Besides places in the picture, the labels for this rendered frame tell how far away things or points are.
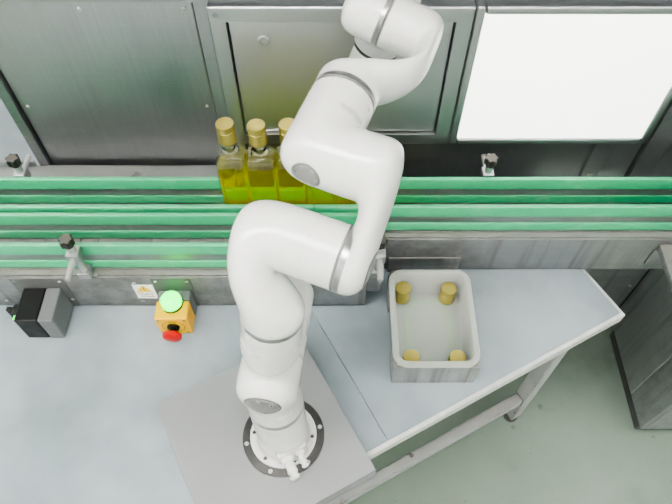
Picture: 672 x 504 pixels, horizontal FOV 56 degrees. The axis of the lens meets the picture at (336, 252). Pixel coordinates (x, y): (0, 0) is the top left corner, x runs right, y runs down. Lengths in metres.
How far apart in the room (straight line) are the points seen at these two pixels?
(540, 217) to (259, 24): 0.69
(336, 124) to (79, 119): 0.86
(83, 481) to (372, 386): 0.59
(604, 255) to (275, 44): 0.85
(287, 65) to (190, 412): 0.70
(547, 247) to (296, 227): 0.82
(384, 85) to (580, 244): 0.77
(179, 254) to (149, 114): 0.32
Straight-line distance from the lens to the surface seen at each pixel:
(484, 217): 1.36
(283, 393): 0.96
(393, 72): 0.83
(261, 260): 0.75
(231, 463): 1.25
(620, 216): 1.44
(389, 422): 1.31
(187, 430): 1.29
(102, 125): 1.49
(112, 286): 1.41
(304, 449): 1.21
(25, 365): 1.50
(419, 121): 1.36
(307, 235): 0.73
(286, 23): 1.19
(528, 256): 1.47
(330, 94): 0.76
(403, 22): 0.90
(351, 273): 0.73
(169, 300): 1.34
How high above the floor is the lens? 1.99
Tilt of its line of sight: 57 degrees down
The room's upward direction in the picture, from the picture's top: straight up
